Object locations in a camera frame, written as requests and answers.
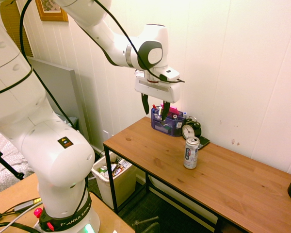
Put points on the wooden desk with black frame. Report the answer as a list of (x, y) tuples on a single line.
[(232, 182)]

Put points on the white patterned bedding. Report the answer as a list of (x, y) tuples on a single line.
[(2, 157)]

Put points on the green can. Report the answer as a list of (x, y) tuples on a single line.
[(103, 169)]

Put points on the black twin-bell alarm clock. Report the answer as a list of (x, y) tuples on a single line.
[(188, 131)]

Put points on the black phone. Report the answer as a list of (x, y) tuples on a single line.
[(205, 141)]

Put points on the wooden picture frame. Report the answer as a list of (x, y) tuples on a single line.
[(52, 15)]

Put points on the wooden window blind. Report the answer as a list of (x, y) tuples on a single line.
[(14, 29)]

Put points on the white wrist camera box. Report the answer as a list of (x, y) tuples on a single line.
[(170, 72)]

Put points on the brown candy wrapper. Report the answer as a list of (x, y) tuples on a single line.
[(117, 170)]

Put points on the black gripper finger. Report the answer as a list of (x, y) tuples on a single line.
[(166, 110), (145, 103)]

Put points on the white trash bin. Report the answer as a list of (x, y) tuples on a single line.
[(122, 188)]

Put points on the pink sticky note pad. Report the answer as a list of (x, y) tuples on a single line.
[(173, 110)]

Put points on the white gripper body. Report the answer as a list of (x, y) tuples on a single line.
[(157, 91)]

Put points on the purple mesh desk organizer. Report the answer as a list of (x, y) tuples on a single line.
[(160, 126)]

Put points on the black tripod leg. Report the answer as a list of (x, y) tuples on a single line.
[(8, 166)]

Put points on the white printed drink can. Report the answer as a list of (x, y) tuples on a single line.
[(191, 155)]

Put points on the grey headboard panel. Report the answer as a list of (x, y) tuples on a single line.
[(60, 85)]

